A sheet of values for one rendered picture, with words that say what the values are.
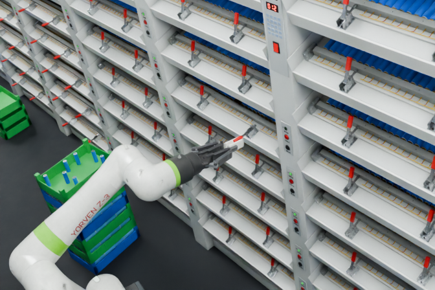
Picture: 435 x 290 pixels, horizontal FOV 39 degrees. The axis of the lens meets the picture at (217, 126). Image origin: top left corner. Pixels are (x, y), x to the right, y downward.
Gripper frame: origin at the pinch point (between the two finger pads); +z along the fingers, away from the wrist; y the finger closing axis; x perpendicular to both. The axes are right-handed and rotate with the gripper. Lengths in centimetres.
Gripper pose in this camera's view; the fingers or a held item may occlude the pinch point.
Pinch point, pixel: (234, 144)
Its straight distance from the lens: 210.4
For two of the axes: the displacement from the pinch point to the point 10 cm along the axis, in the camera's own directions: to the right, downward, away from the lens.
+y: 6.5, 3.9, -6.6
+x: 0.0, -8.6, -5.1
